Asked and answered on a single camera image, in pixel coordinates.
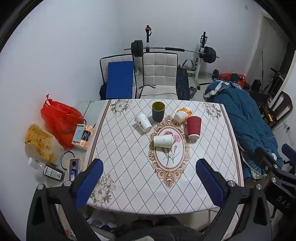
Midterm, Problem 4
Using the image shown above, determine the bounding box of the orange packet black label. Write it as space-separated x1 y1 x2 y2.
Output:
72 125 94 151

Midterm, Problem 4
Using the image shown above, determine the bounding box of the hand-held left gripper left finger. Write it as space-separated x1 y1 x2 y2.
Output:
26 158 104 241

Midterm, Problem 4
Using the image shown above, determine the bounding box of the orange and white paper cup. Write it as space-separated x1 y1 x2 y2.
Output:
174 108 193 124

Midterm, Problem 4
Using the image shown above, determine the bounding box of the white barbell rack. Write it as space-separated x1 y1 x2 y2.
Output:
145 25 208 85

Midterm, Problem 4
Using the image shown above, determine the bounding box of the brown wooden chair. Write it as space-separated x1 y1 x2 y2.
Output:
263 91 293 131

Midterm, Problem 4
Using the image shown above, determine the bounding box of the blue blanket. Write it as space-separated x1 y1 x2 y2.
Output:
203 78 284 180

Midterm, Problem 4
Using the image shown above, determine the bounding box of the light blue small box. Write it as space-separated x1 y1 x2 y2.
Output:
72 124 86 144

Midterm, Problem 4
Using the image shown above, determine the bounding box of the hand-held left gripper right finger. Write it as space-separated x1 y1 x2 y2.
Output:
195 158 273 241

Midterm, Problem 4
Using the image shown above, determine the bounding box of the dark grey cup yellow inside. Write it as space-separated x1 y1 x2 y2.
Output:
152 101 165 122

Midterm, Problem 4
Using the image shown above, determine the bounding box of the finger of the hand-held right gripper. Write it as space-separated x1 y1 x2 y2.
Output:
254 146 281 176
281 143 296 168

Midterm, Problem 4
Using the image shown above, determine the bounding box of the black barbell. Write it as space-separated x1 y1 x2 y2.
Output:
124 40 220 64

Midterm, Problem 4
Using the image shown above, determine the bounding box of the floral diamond pattern tablecloth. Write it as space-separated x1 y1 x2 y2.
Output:
87 98 245 215

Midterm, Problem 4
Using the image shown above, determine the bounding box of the red paper cup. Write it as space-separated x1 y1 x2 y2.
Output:
186 116 202 140

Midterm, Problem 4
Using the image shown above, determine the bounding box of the black cable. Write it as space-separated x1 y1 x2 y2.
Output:
136 84 157 98

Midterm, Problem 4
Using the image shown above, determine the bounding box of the blue cushion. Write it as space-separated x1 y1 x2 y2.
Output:
105 61 135 100

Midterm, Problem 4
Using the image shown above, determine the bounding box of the plain white paper cup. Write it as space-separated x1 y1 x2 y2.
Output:
154 134 173 148

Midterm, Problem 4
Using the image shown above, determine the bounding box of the red plastic bag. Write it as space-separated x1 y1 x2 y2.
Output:
40 94 85 149

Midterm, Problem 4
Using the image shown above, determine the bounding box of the small clear bottle white cap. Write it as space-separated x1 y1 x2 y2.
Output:
28 157 47 171

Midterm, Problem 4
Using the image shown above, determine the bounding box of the white padded chair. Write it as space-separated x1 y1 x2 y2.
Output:
100 54 137 100
136 52 179 100

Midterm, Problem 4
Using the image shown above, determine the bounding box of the white paper cup black print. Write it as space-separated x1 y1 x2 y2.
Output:
134 113 152 133

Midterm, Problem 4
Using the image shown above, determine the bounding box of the clear bag of chips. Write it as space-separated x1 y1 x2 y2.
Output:
25 123 64 163

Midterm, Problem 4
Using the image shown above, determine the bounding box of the black electronic device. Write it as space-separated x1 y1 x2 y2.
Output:
69 158 81 181

